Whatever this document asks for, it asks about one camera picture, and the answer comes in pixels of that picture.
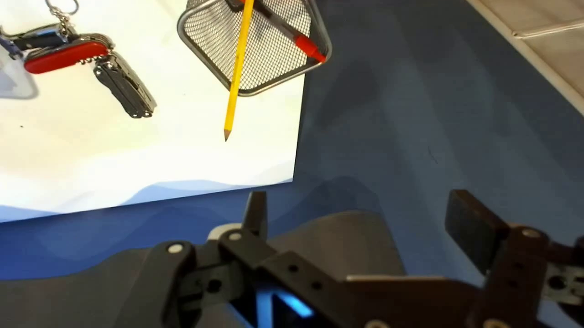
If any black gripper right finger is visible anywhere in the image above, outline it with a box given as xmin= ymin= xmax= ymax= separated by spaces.
xmin=443 ymin=187 xmax=584 ymax=328

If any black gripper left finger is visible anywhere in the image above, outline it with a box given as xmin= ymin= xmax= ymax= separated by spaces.
xmin=158 ymin=189 xmax=372 ymax=328

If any yellow pencil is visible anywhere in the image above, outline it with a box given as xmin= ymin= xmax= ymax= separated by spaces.
xmin=222 ymin=0 xmax=257 ymax=143

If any gray mesh pencil holder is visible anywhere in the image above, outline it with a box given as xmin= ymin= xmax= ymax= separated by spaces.
xmin=175 ymin=0 xmax=334 ymax=98

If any red pen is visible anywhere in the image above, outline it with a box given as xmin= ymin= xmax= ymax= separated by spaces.
xmin=224 ymin=0 xmax=328 ymax=65

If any red pocket knife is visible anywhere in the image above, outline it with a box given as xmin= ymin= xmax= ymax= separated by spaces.
xmin=21 ymin=32 xmax=116 ymax=76

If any clear plastic tag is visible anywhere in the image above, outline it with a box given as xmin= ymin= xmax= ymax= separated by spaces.
xmin=0 ymin=41 xmax=40 ymax=100

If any black key fob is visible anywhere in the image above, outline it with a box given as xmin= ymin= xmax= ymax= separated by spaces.
xmin=5 ymin=21 xmax=67 ymax=54

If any metal key ring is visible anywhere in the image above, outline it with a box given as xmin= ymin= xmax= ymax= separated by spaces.
xmin=42 ymin=0 xmax=82 ymax=36

